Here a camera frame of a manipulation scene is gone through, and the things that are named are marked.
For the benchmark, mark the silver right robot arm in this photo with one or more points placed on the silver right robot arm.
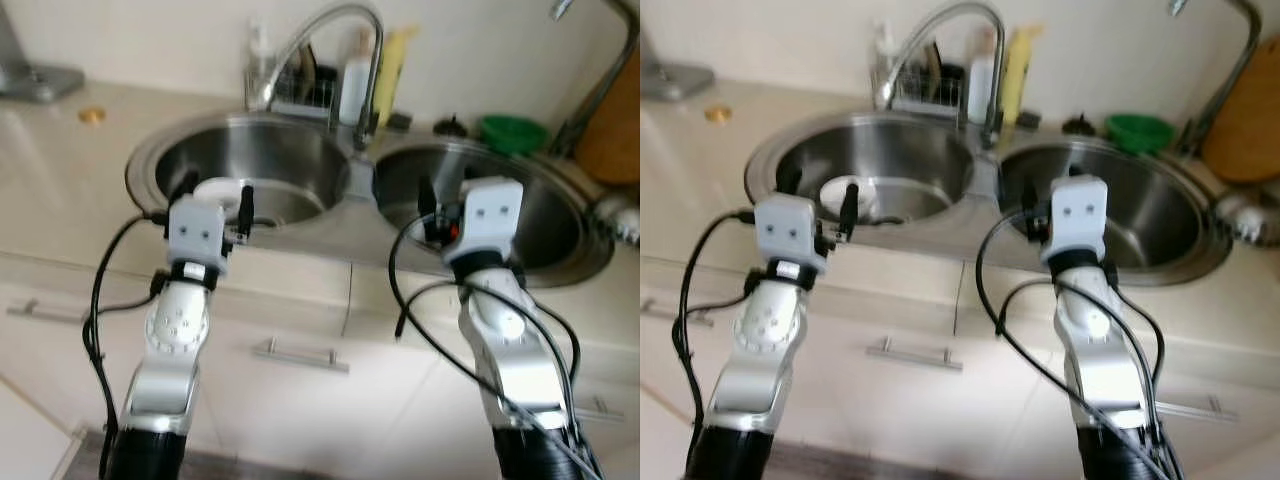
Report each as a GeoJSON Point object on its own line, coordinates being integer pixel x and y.
{"type": "Point", "coordinates": [515, 370]}
{"type": "Point", "coordinates": [1100, 370]}

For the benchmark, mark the white cabinet door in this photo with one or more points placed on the white cabinet door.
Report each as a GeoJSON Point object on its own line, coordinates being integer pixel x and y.
{"type": "Point", "coordinates": [1220, 445]}
{"type": "Point", "coordinates": [40, 350]}
{"type": "Point", "coordinates": [300, 405]}
{"type": "Point", "coordinates": [626, 440]}
{"type": "Point", "coordinates": [655, 345]}
{"type": "Point", "coordinates": [915, 400]}

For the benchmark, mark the thin dark gooseneck tap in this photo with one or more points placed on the thin dark gooseneck tap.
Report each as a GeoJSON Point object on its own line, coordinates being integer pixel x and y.
{"type": "Point", "coordinates": [1235, 75]}
{"type": "Point", "coordinates": [610, 80]}

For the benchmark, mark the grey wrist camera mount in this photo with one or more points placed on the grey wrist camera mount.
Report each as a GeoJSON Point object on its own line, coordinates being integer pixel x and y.
{"type": "Point", "coordinates": [1075, 218]}
{"type": "Point", "coordinates": [790, 232]}
{"type": "Point", "coordinates": [487, 218]}
{"type": "Point", "coordinates": [196, 232]}

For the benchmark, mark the green plastic bowl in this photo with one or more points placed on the green plastic bowl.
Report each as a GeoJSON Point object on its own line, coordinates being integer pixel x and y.
{"type": "Point", "coordinates": [512, 133]}
{"type": "Point", "coordinates": [1140, 132]}

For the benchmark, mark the black sink plug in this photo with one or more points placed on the black sink plug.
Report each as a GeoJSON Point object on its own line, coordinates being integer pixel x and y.
{"type": "Point", "coordinates": [452, 127]}
{"type": "Point", "coordinates": [1079, 127]}

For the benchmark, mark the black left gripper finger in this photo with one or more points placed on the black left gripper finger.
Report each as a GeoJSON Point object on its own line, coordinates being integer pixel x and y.
{"type": "Point", "coordinates": [850, 208]}
{"type": "Point", "coordinates": [790, 181]}
{"type": "Point", "coordinates": [189, 186]}
{"type": "Point", "coordinates": [245, 205]}

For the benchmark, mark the round brass disc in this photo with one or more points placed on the round brass disc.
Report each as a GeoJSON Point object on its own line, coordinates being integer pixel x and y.
{"type": "Point", "coordinates": [92, 115]}
{"type": "Point", "coordinates": [718, 114]}

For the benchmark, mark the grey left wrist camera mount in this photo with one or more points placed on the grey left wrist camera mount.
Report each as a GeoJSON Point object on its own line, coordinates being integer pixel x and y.
{"type": "Point", "coordinates": [196, 232]}
{"type": "Point", "coordinates": [790, 232]}

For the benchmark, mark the white bottle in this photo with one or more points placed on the white bottle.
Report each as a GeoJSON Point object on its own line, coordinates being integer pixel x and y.
{"type": "Point", "coordinates": [981, 90]}
{"type": "Point", "coordinates": [354, 90]}

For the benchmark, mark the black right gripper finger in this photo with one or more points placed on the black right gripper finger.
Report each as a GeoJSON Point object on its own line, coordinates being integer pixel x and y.
{"type": "Point", "coordinates": [425, 197]}
{"type": "Point", "coordinates": [1027, 197]}

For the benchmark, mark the clear soap dispenser bottle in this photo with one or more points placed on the clear soap dispenser bottle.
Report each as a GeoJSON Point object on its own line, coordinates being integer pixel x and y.
{"type": "Point", "coordinates": [262, 70]}
{"type": "Point", "coordinates": [885, 65]}

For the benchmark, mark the wooden cutting board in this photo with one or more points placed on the wooden cutting board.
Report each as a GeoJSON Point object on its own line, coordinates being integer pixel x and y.
{"type": "Point", "coordinates": [615, 130]}
{"type": "Point", "coordinates": [1250, 120]}

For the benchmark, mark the grey metal appliance base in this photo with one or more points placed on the grey metal appliance base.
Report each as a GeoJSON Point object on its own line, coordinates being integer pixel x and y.
{"type": "Point", "coordinates": [675, 80]}
{"type": "Point", "coordinates": [35, 80]}

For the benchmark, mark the small black block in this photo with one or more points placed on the small black block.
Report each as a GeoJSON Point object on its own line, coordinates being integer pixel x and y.
{"type": "Point", "coordinates": [400, 121]}
{"type": "Point", "coordinates": [1027, 120]}

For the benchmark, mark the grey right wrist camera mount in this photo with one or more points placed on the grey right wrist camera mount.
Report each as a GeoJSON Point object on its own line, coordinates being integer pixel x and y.
{"type": "Point", "coordinates": [1075, 218]}
{"type": "Point", "coordinates": [487, 218]}

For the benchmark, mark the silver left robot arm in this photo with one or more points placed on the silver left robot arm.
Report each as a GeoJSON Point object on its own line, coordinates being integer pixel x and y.
{"type": "Point", "coordinates": [170, 330]}
{"type": "Point", "coordinates": [760, 330]}

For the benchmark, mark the yellow bottle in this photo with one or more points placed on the yellow bottle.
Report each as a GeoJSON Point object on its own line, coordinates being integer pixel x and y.
{"type": "Point", "coordinates": [393, 70]}
{"type": "Point", "coordinates": [1020, 70]}

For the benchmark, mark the steel double sink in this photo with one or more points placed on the steel double sink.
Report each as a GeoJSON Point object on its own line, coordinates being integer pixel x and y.
{"type": "Point", "coordinates": [920, 150]}
{"type": "Point", "coordinates": [300, 150]}

